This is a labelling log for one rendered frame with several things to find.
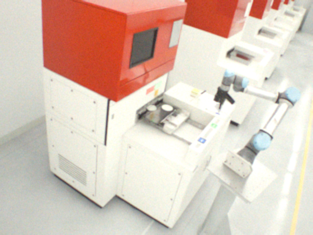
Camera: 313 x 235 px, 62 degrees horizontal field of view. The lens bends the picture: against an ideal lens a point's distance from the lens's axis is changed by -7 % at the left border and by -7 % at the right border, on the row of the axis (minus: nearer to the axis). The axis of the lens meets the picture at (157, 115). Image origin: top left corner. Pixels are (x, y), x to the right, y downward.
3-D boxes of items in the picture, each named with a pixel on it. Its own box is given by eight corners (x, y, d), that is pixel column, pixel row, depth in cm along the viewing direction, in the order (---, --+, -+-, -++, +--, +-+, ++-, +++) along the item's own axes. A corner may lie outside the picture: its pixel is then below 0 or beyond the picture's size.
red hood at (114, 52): (43, 66, 208) (40, -12, 176) (108, 44, 270) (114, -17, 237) (117, 103, 181) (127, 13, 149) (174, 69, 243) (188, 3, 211)
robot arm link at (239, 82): (247, 81, 209) (233, 77, 211) (250, 77, 198) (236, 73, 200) (244, 90, 208) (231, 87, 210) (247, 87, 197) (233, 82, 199)
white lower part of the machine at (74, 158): (50, 175, 274) (44, 109, 230) (100, 139, 337) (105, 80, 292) (102, 212, 249) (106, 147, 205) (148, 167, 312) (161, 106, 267)
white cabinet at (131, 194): (114, 200, 265) (122, 135, 220) (163, 151, 338) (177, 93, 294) (171, 234, 242) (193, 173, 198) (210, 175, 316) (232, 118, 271)
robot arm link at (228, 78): (236, 74, 197) (224, 71, 198) (231, 87, 203) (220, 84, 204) (236, 70, 203) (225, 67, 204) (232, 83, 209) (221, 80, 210)
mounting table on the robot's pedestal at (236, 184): (271, 186, 217) (278, 175, 209) (243, 214, 188) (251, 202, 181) (229, 155, 241) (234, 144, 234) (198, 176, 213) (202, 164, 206)
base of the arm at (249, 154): (252, 168, 206) (260, 158, 207) (250, 163, 194) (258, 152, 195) (237, 157, 215) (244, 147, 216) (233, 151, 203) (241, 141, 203)
